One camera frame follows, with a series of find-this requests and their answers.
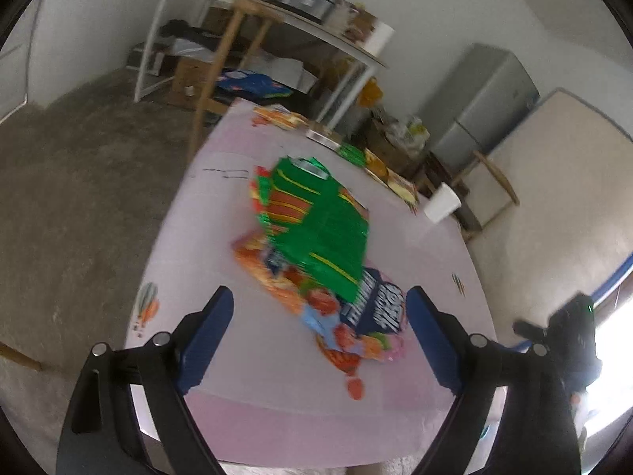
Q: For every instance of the wooden chair black seat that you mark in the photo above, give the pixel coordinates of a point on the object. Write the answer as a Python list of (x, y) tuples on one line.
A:
[(434, 173)]

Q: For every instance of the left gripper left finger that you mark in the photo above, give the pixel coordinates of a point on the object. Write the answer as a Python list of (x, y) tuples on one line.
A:
[(101, 434)]

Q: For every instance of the row of snack packets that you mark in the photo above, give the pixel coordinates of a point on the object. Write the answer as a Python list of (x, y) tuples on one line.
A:
[(365, 159)]

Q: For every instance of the blue snack bag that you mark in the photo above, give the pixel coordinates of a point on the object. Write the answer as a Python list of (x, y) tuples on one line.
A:
[(256, 84)]

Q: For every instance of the yellow plastic bag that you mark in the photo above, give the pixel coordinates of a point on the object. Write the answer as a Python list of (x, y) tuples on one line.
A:
[(370, 95)]

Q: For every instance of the pink orange snack bag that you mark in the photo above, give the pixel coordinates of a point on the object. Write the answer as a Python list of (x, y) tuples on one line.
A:
[(369, 327)]

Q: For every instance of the green snack bag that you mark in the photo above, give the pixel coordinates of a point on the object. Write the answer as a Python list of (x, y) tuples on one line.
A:
[(314, 221)]

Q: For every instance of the white paper cup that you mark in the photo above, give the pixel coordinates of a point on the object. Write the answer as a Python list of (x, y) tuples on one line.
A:
[(442, 204)]

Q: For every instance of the white mattress blue edge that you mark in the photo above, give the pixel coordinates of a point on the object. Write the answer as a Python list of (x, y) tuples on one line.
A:
[(571, 168)]

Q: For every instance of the grey refrigerator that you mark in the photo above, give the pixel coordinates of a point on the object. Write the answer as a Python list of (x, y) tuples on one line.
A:
[(481, 101)]

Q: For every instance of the cardboard box on floor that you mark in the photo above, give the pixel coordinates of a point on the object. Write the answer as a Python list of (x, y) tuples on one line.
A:
[(384, 148)]

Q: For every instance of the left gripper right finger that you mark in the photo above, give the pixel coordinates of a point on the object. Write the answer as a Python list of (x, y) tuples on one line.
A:
[(535, 434)]

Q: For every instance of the white paper towel roll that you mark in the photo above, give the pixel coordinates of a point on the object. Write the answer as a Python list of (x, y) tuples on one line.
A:
[(378, 39)]

